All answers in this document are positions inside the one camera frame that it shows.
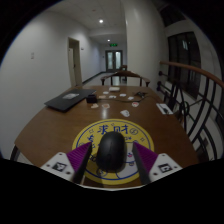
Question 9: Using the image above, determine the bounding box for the glass double door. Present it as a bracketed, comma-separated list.
[105, 49, 123, 73]

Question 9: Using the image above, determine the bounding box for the dark framed window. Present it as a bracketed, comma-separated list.
[159, 3, 224, 101]

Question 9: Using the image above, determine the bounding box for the dark closed laptop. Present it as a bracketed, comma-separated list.
[44, 87, 98, 113]

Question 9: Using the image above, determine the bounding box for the wooden chair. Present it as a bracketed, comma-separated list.
[100, 70, 151, 88]

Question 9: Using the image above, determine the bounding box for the black computer mouse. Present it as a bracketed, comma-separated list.
[95, 131, 128, 173]

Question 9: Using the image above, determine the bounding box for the black cable bundle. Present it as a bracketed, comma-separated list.
[134, 90, 150, 100]

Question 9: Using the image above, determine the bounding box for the wooden handrail black railing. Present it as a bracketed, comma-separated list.
[156, 60, 224, 163]

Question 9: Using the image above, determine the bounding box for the white booklet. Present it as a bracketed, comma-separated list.
[155, 102, 174, 116]

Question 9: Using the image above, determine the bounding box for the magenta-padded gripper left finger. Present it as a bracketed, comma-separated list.
[40, 141, 94, 185]

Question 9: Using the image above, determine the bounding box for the side doorway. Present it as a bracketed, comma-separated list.
[67, 37, 83, 88]

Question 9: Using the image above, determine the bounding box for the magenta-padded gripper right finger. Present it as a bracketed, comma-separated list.
[132, 141, 184, 185]

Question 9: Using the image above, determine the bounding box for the small black box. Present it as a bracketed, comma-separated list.
[85, 94, 98, 104]

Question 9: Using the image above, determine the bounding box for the round yellow printed mouse pad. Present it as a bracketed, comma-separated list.
[71, 118, 155, 185]

